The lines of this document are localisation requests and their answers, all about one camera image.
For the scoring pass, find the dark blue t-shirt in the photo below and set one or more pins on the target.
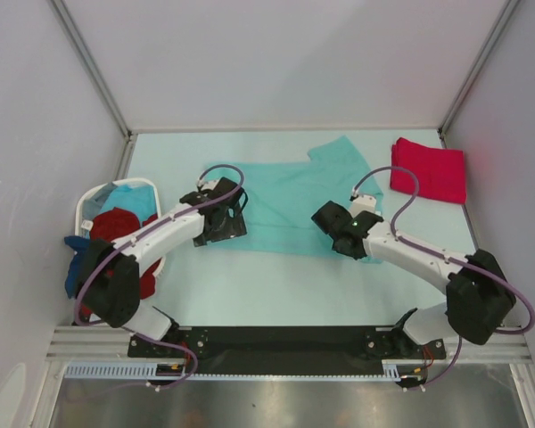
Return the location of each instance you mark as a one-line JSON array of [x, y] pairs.
[[79, 246]]

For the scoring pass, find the dark red t-shirt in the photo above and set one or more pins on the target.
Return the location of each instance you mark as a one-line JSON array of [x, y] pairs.
[[116, 223]]

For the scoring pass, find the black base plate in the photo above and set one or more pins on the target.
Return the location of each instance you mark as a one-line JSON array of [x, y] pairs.
[[300, 350]]

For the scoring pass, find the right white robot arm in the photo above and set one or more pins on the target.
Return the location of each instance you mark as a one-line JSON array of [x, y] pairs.
[[477, 301]]

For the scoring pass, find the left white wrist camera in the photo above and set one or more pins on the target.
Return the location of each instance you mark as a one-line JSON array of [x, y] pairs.
[[207, 185]]

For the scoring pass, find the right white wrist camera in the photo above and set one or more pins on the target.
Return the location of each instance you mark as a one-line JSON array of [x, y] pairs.
[[362, 202]]

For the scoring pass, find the white laundry basket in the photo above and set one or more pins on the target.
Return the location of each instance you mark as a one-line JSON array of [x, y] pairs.
[[91, 202]]

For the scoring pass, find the aluminium frame rail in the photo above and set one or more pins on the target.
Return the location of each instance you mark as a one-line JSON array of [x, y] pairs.
[[94, 343]]

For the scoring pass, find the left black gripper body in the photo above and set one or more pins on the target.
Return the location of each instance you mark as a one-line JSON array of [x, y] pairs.
[[229, 228]]

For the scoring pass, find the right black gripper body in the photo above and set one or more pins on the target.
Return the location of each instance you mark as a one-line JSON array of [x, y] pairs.
[[336, 248]]

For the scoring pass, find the folded red t-shirt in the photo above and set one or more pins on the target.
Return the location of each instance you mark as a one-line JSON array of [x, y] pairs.
[[440, 172]]

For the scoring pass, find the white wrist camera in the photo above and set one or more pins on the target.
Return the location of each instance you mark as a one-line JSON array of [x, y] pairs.
[[362, 202], [207, 185]]

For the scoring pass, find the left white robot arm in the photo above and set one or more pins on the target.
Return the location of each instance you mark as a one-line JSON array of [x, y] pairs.
[[109, 280]]

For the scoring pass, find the teal t-shirt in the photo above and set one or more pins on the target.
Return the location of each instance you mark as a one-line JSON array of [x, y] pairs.
[[286, 184]]

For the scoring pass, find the light blue t-shirt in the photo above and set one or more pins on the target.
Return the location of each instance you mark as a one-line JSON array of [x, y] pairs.
[[139, 200]]

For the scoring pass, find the light blue cable duct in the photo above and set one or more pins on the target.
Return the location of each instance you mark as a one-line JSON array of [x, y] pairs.
[[124, 371]]

